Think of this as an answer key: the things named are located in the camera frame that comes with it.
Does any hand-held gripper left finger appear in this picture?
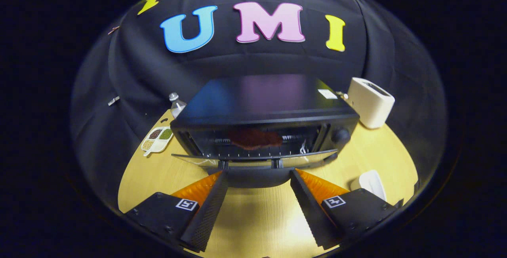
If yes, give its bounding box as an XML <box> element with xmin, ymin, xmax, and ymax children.
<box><xmin>126</xmin><ymin>171</ymin><xmax>229</xmax><ymax>252</ymax></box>

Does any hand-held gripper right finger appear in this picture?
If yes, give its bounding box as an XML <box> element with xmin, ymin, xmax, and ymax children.
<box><xmin>290</xmin><ymin>169</ymin><xmax>398</xmax><ymax>250</ymax></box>

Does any brown fried meat piece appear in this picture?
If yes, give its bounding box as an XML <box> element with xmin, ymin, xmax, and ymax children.
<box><xmin>228</xmin><ymin>128</ymin><xmax>283</xmax><ymax>151</ymax></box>

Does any black toaster oven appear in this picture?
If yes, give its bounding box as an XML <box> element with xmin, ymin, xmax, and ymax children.
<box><xmin>170</xmin><ymin>74</ymin><xmax>360</xmax><ymax>189</ymax></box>

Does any white bread toaster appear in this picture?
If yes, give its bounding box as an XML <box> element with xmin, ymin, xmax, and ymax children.
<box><xmin>348</xmin><ymin>77</ymin><xmax>395</xmax><ymax>129</ymax></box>

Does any white ridged plate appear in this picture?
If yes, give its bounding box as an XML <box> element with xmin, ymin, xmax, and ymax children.
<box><xmin>351</xmin><ymin>170</ymin><xmax>387</xmax><ymax>201</ymax></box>

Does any white divided spice dish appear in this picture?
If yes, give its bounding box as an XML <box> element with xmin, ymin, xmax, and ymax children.
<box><xmin>141</xmin><ymin>127</ymin><xmax>174</xmax><ymax>157</ymax></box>

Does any clear plastic bottle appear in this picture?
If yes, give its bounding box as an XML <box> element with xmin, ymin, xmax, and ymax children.
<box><xmin>169</xmin><ymin>93</ymin><xmax>187</xmax><ymax>118</ymax></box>

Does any black backdrop cloth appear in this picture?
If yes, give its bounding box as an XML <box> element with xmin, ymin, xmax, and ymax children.
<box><xmin>71</xmin><ymin>0</ymin><xmax>448</xmax><ymax>207</ymax></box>

